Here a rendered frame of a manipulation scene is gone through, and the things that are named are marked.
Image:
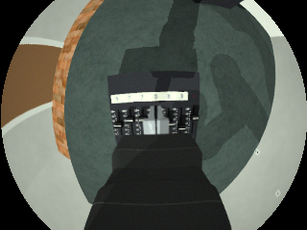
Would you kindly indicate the black lighting desk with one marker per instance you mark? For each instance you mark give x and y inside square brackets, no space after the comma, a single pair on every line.
[131,95]

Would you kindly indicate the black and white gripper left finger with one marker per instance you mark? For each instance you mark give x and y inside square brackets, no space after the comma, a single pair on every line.
[150,123]

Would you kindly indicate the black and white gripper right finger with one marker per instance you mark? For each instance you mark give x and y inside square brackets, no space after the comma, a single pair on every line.
[162,124]

